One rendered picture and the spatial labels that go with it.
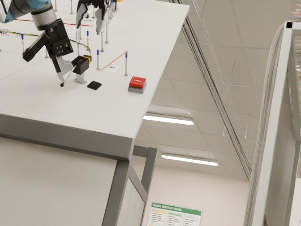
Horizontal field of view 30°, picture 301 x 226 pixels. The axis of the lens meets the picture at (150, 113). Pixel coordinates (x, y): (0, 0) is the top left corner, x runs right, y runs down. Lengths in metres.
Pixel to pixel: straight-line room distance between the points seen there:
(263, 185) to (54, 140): 0.70
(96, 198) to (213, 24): 4.64
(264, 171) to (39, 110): 0.78
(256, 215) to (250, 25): 4.43
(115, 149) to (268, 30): 4.56
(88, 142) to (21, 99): 0.32
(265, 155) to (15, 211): 0.84
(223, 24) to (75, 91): 4.34
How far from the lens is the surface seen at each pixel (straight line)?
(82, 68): 2.01
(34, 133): 1.87
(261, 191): 1.89
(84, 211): 1.81
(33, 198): 1.86
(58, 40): 1.89
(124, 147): 1.79
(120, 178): 1.81
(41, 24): 1.86
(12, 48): 2.30
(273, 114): 1.97
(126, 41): 2.32
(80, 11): 2.03
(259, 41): 6.48
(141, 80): 2.02
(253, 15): 5.98
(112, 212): 1.79
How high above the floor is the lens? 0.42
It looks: 17 degrees up
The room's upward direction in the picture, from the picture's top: 13 degrees clockwise
